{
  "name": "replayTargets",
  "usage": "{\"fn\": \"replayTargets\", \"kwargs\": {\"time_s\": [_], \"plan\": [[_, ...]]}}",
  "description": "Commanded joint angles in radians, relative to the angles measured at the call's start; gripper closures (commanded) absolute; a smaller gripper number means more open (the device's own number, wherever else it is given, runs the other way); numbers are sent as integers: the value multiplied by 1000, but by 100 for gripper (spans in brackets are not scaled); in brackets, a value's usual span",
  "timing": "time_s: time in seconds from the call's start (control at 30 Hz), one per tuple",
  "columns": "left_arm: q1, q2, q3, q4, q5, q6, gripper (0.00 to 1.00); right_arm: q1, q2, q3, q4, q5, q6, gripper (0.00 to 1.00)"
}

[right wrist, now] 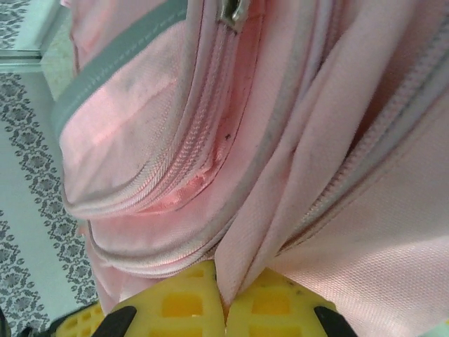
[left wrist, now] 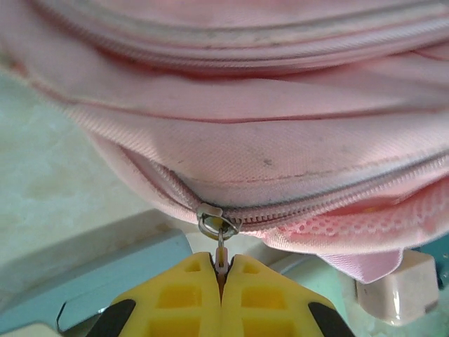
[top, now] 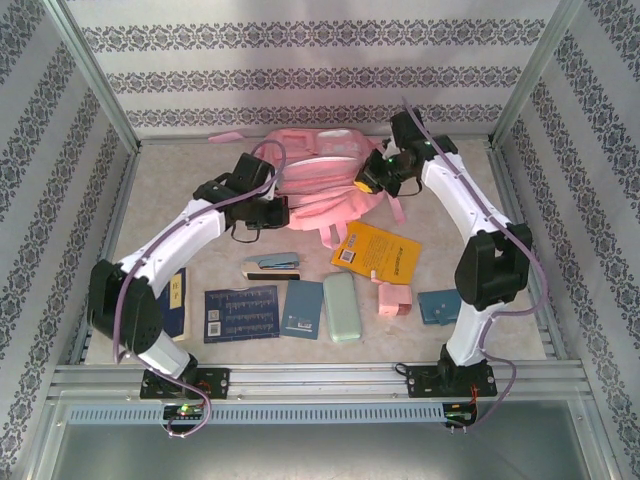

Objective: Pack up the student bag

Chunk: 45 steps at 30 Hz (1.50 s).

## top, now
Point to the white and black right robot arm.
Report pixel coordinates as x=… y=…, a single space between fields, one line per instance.
x=465 y=190

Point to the blue snap wallet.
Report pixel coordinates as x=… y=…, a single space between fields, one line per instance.
x=440 y=307

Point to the blue and white stapler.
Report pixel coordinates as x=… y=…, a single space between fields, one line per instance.
x=272 y=262

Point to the small teal notebook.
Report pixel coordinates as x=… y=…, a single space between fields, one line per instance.
x=302 y=310

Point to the pink pencil sharpener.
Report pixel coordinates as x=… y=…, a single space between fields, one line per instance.
x=390 y=300

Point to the mint green pencil case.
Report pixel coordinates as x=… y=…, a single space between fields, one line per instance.
x=342 y=310

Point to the aluminium side rail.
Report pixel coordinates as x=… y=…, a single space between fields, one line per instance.
x=116 y=200
x=511 y=200

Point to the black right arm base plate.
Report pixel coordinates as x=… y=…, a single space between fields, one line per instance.
x=422 y=382

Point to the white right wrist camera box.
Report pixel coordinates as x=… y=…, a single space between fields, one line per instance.
x=390 y=148

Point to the grey sheet metal shelf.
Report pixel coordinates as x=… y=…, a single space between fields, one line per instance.
x=320 y=450

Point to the thin navy booklet with barcodes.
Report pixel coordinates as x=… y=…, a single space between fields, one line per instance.
x=240 y=315

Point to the yellow paperback book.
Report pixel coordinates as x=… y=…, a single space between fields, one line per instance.
x=380 y=252

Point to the pink backpack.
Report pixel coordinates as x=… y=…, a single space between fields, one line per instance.
x=325 y=200

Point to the thick navy book cream label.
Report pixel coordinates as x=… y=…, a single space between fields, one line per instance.
x=175 y=305

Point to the aluminium frame post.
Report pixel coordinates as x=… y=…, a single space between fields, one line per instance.
x=95 y=75
x=533 y=75

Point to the aluminium mounting rail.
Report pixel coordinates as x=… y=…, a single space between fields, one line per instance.
x=310 y=382

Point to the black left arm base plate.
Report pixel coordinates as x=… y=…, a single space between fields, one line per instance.
x=215 y=382

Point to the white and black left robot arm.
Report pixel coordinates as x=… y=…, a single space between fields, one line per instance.
x=165 y=245

